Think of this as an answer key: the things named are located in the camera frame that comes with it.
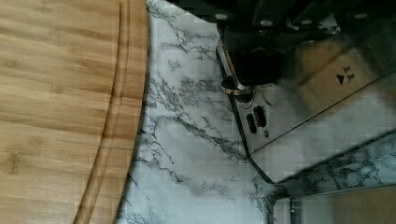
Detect stainless steel two-slot toaster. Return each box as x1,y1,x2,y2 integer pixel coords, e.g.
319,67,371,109
216,18,395,183

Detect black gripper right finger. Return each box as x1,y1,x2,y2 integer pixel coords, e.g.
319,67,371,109
298,0,395,42

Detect bamboo cutting board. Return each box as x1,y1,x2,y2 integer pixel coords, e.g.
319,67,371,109
0,0,148,224

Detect black toaster lever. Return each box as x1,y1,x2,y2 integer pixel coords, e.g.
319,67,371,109
220,46,288,97

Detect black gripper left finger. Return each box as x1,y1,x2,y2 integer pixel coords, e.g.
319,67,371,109
174,0,299,56

